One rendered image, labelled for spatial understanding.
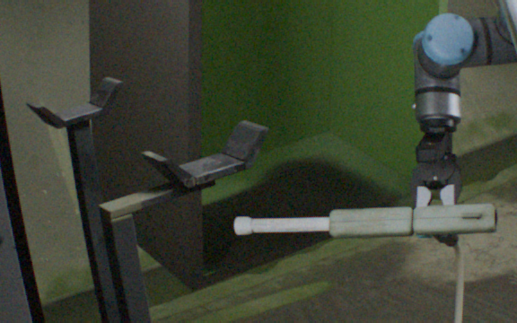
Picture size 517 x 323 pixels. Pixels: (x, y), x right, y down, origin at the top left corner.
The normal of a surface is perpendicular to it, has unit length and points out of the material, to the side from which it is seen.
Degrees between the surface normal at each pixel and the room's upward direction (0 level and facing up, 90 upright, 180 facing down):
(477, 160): 90
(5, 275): 90
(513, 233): 0
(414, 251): 0
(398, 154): 90
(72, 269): 57
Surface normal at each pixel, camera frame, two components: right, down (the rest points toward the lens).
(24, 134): 0.41, -0.33
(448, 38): -0.07, -0.21
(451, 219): -0.33, -0.24
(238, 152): -0.66, -0.48
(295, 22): 0.60, 0.39
